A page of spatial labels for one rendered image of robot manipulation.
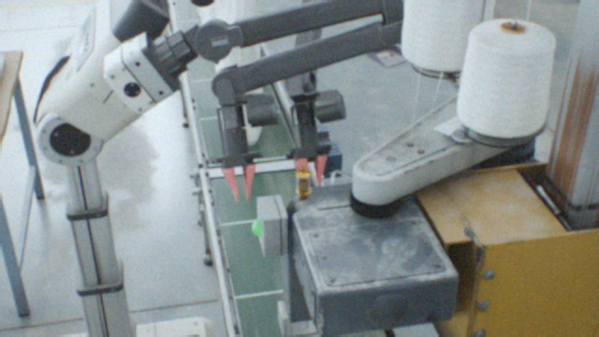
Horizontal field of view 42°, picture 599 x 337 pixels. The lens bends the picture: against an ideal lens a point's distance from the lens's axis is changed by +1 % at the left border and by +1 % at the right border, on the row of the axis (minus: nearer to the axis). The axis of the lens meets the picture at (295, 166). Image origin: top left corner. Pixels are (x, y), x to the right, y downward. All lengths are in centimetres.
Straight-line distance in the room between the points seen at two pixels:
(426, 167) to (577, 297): 37
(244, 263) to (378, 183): 151
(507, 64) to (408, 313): 43
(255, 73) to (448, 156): 44
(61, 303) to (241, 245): 85
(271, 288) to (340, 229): 135
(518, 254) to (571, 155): 20
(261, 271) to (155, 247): 89
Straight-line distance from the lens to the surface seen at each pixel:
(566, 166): 148
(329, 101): 178
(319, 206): 142
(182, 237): 359
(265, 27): 161
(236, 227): 298
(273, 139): 353
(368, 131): 437
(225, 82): 162
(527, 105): 126
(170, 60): 162
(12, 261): 317
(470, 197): 148
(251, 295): 268
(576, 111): 143
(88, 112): 189
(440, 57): 146
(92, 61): 181
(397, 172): 137
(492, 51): 122
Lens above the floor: 215
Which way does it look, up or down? 32 degrees down
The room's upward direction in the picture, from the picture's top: straight up
